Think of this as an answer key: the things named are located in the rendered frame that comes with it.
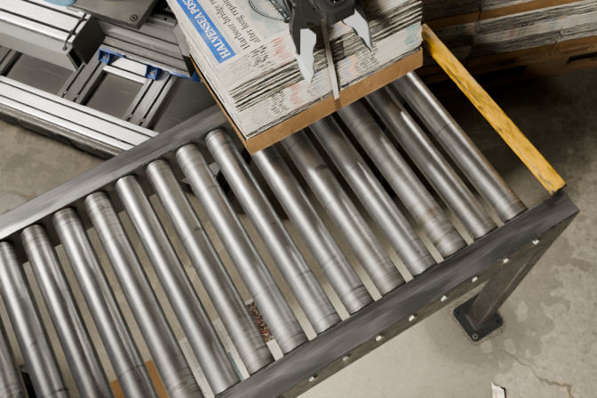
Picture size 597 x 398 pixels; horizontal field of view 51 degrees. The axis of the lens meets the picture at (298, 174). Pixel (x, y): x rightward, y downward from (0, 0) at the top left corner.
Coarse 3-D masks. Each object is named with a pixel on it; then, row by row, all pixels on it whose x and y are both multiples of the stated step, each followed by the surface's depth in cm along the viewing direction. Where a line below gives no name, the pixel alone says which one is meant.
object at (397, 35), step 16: (368, 0) 102; (384, 0) 104; (400, 0) 106; (416, 0) 108; (368, 16) 105; (384, 16) 107; (400, 16) 108; (416, 16) 110; (352, 32) 106; (384, 32) 109; (400, 32) 112; (416, 32) 114; (352, 48) 108; (384, 48) 113; (400, 48) 115; (416, 48) 117; (352, 64) 111; (368, 64) 114; (384, 64) 115; (352, 80) 114
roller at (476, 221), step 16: (368, 96) 125; (384, 96) 123; (384, 112) 122; (400, 112) 121; (400, 128) 120; (416, 128) 120; (400, 144) 121; (416, 144) 118; (432, 144) 118; (416, 160) 118; (432, 160) 116; (432, 176) 116; (448, 176) 114; (448, 192) 113; (464, 192) 113; (464, 208) 112; (480, 208) 111; (464, 224) 112; (480, 224) 110; (496, 224) 111
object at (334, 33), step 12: (312, 24) 100; (336, 24) 103; (336, 36) 104; (324, 48) 106; (336, 48) 107; (324, 60) 107; (336, 60) 109; (324, 72) 110; (336, 72) 111; (324, 84) 112; (348, 84) 115; (324, 96) 114
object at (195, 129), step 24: (192, 120) 124; (216, 120) 124; (144, 144) 122; (168, 144) 122; (240, 144) 132; (96, 168) 121; (120, 168) 120; (144, 168) 121; (48, 192) 119; (72, 192) 119; (0, 216) 118; (24, 216) 118; (48, 216) 118; (0, 240) 116
